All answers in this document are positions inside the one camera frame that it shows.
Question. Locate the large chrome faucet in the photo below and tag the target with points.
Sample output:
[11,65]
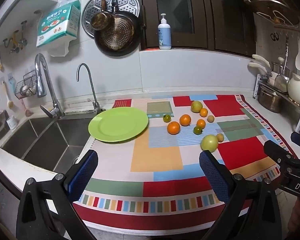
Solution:
[41,80]

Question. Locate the metal wall tap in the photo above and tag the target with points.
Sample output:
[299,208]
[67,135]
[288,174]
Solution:
[15,41]

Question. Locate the black frying pan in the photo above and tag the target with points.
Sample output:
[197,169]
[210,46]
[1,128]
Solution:
[138,33]

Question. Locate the small tan fruit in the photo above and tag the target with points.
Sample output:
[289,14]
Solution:
[220,137]
[210,118]

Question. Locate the white ceramic jug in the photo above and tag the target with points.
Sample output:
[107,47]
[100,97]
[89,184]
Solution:
[298,90]

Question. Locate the steel sink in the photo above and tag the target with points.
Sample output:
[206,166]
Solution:
[45,142]

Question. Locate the white pump soap bottle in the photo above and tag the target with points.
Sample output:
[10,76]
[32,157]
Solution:
[164,36]

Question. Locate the thin gooseneck faucet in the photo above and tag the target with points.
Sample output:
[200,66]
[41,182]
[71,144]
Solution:
[91,85]

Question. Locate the metal ladle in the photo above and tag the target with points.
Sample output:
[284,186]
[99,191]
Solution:
[286,55]

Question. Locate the black scissors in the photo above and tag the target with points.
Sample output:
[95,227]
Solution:
[274,37]

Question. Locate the steel cooking pot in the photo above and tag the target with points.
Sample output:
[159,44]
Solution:
[268,100]

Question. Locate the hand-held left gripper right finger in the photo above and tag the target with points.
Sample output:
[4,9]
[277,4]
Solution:
[212,175]

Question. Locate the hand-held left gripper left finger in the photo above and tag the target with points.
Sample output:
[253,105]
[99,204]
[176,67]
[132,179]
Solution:
[83,175]

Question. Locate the dish brush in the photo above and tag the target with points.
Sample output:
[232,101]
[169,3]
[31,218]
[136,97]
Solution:
[8,97]

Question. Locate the teal paper towel packet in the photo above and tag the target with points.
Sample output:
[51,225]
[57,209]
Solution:
[57,22]

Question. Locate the dark wooden window frame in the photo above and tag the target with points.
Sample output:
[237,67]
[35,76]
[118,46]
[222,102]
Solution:
[202,30]

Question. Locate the small white cup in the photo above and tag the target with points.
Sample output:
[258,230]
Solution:
[11,123]

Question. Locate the small orange tangerine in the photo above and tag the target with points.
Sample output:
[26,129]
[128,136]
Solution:
[203,112]
[201,123]

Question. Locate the brass colander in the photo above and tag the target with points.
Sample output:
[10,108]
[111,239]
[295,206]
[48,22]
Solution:
[120,33]

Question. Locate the colourful patchwork mat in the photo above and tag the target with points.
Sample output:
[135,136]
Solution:
[160,160]

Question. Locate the metal dish rack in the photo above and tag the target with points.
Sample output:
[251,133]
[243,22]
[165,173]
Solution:
[258,85]

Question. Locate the green plate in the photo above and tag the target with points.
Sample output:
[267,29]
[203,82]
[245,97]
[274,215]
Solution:
[117,125]

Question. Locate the person's right hand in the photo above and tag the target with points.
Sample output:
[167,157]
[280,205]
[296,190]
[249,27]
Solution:
[299,217]

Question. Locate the round metal steamer plate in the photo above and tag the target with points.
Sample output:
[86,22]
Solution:
[126,2]

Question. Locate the white rice paddle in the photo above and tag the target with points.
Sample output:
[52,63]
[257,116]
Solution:
[299,60]

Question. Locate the green tomato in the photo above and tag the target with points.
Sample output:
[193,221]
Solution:
[197,130]
[167,118]

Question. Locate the large green citrus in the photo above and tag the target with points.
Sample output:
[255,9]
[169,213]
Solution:
[196,106]
[209,143]

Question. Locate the small brass pot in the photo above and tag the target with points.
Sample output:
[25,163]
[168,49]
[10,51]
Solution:
[101,21]

